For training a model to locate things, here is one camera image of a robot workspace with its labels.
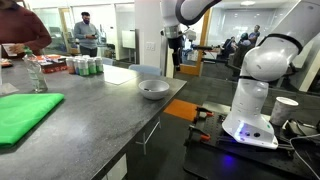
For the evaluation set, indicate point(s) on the red snack box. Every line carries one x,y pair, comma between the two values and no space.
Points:
52,63

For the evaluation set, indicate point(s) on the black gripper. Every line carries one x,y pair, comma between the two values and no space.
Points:
176,44

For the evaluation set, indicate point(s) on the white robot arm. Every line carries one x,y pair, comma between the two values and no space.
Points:
266,62

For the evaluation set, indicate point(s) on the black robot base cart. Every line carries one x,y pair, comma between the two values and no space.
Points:
298,156

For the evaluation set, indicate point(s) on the orange black clamp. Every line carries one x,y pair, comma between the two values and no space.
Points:
202,112
194,130

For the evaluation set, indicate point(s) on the person in maroon sweater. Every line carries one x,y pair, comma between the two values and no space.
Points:
22,27

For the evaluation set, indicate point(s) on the white bowl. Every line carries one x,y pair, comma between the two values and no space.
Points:
154,89

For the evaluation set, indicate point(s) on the white paper sheet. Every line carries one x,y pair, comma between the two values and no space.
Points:
116,75

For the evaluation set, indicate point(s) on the man in grey shirt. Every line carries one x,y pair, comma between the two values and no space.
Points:
87,34

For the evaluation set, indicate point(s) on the clear plastic water bottle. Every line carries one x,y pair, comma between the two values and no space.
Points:
34,70

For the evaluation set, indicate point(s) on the green can rear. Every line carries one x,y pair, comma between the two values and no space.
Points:
99,64

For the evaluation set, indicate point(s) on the white paper cup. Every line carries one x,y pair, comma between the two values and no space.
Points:
282,110

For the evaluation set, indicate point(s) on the orange can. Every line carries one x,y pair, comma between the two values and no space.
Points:
70,65

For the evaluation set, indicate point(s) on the green can middle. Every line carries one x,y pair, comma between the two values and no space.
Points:
92,66

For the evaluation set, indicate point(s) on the green folded cloth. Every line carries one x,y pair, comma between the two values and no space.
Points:
19,113

